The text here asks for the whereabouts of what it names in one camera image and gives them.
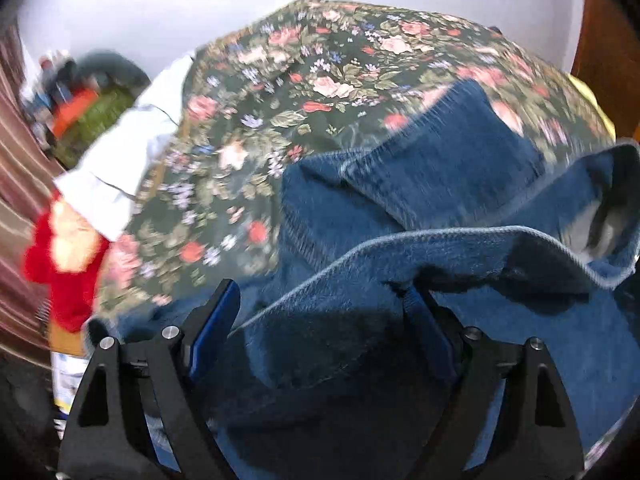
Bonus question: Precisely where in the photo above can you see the grey cushion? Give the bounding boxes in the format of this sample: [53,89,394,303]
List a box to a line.
[77,49,151,96]

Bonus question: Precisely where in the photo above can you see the orange box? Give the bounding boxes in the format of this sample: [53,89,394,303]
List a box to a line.
[50,89,98,136]

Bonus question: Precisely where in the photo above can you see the floral green blanket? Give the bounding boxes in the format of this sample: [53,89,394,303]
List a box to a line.
[95,0,616,321]

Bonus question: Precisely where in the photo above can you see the stack of books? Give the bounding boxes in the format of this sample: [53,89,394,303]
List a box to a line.
[50,351,87,423]

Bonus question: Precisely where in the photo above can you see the red plush toy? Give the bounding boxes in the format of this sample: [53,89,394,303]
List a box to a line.
[21,192,111,333]

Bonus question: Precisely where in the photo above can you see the green patterned box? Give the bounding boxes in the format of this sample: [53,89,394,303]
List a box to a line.
[52,87,138,171]

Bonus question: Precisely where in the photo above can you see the striped brown curtain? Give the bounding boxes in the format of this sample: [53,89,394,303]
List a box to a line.
[0,25,61,356]

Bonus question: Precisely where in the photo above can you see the brown wooden door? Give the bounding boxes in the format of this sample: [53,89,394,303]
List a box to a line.
[570,0,640,141]

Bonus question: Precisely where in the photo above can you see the pile of clutter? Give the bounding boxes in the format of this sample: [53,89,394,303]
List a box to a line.
[22,49,78,131]

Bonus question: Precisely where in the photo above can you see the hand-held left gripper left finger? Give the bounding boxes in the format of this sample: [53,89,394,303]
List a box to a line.
[57,279,242,480]

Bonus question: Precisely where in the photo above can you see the yellow bed sheet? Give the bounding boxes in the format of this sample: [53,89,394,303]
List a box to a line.
[567,74,617,137]

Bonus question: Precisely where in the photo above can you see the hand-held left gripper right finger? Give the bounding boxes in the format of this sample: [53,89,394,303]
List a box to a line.
[402,286,586,480]

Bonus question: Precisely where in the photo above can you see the blue denim jacket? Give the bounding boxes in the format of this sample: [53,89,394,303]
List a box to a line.
[82,79,640,480]

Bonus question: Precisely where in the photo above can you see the brown wooden board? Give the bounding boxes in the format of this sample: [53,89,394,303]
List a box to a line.
[47,320,87,357]

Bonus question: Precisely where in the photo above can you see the pale blue pillow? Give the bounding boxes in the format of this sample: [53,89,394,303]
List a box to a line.
[52,52,196,241]

